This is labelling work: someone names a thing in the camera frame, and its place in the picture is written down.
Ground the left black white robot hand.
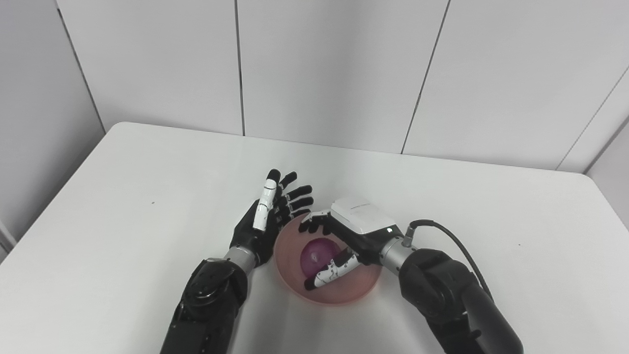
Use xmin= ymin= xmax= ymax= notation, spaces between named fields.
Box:
xmin=229 ymin=169 xmax=314 ymax=267

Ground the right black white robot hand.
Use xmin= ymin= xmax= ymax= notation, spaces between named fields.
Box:
xmin=298 ymin=197 xmax=399 ymax=291

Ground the purple red onion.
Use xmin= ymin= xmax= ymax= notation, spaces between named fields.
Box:
xmin=300 ymin=238 xmax=343 ymax=278

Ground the pink round plate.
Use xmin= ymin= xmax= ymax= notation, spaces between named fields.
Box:
xmin=274 ymin=212 xmax=383 ymax=306

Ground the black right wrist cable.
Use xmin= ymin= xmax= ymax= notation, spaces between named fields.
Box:
xmin=402 ymin=219 xmax=493 ymax=300

